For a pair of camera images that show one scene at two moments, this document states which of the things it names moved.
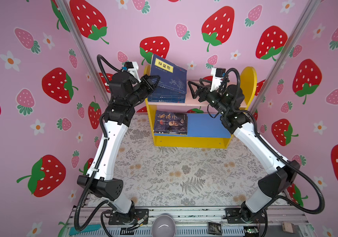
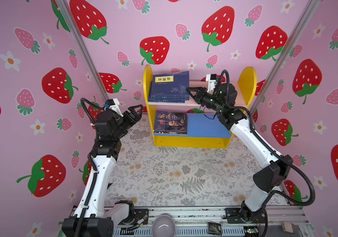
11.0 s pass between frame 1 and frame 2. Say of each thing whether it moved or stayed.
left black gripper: moved
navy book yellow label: stayed
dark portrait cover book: stayed
